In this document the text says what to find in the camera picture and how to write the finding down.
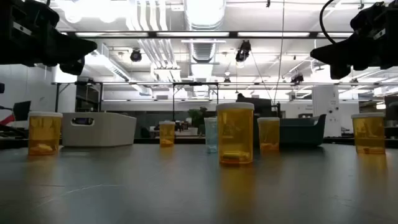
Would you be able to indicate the black metal workstation frame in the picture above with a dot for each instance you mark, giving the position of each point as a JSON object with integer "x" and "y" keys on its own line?
{"x": 195, "y": 83}

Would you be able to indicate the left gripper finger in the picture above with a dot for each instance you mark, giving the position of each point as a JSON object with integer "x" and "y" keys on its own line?
{"x": 72, "y": 68}
{"x": 71, "y": 48}

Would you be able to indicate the white square column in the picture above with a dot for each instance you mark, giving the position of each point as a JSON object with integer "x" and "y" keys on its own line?
{"x": 326, "y": 105}

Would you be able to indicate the white plastic bin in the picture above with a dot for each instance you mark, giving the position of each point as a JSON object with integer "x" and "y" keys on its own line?
{"x": 109, "y": 130}

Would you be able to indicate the dark shelf unit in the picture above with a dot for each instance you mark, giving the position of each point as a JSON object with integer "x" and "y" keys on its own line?
{"x": 88, "y": 99}

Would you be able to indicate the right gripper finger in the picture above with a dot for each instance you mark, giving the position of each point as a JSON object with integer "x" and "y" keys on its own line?
{"x": 339, "y": 51}
{"x": 339, "y": 71}

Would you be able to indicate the black ceiling spotlight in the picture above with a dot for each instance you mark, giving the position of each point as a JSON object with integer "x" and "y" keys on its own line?
{"x": 297, "y": 78}
{"x": 136, "y": 56}
{"x": 243, "y": 51}

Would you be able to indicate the black overhead light bar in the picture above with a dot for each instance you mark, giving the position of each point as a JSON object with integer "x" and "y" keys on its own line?
{"x": 152, "y": 34}

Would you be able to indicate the dark teal plastic bin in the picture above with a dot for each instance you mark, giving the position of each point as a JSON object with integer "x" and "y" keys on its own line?
{"x": 301, "y": 133}

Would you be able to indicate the amber pill bottle white cap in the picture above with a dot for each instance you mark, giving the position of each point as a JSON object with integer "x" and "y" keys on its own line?
{"x": 368, "y": 133}
{"x": 167, "y": 133}
{"x": 235, "y": 133}
{"x": 268, "y": 133}
{"x": 45, "y": 133}

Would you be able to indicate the black computer monitor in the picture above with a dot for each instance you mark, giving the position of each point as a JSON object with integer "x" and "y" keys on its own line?
{"x": 261, "y": 107}

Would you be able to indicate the small clear blue pill bottle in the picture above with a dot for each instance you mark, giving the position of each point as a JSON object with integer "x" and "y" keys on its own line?
{"x": 211, "y": 133}

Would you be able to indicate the silver ribbed ventilation duct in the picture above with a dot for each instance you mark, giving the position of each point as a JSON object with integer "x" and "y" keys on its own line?
{"x": 203, "y": 18}

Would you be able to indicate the small green office plant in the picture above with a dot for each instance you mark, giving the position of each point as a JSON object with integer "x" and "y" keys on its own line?
{"x": 196, "y": 116}

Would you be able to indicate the black tilted monitor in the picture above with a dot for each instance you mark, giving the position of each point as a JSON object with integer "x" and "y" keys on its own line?
{"x": 21, "y": 110}

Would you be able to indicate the dark desk monitor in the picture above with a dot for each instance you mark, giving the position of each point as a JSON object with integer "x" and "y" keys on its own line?
{"x": 392, "y": 107}

